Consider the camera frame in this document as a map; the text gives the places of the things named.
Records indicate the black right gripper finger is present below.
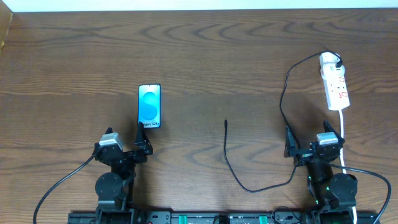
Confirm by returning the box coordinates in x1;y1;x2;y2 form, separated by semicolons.
323;120;337;134
284;126;299;152

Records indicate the blue screen Galaxy smartphone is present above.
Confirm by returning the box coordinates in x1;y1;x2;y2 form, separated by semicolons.
137;84;161;128

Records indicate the black charging cable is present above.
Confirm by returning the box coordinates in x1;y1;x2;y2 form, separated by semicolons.
223;50;344;194

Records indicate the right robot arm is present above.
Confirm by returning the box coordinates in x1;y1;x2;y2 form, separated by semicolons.
284;120;358;223

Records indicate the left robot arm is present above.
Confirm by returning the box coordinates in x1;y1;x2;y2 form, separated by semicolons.
93;122;153;223

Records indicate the white charger plug adapter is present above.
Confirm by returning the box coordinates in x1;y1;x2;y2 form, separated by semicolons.
319;52;345;80

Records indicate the white power strip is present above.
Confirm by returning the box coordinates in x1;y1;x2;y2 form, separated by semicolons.
323;74;350;111

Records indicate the white power strip cord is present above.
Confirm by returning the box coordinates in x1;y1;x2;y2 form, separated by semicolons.
338;109;358;224

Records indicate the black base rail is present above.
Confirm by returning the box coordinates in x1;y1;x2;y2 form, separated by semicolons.
67;210;381;224

